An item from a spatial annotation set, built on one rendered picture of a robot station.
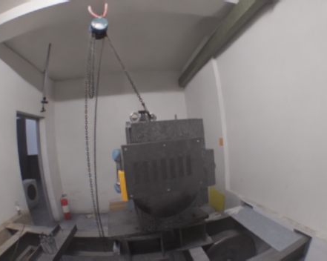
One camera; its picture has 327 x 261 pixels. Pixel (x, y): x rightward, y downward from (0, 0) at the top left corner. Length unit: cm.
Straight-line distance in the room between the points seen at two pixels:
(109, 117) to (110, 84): 69
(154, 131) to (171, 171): 27
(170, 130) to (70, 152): 285
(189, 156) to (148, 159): 24
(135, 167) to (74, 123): 285
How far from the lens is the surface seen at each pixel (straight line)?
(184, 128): 111
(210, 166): 123
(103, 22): 146
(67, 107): 374
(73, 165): 369
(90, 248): 188
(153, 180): 93
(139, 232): 119
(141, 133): 102
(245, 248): 179
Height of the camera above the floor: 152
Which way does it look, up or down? 2 degrees up
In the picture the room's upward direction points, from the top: 5 degrees counter-clockwise
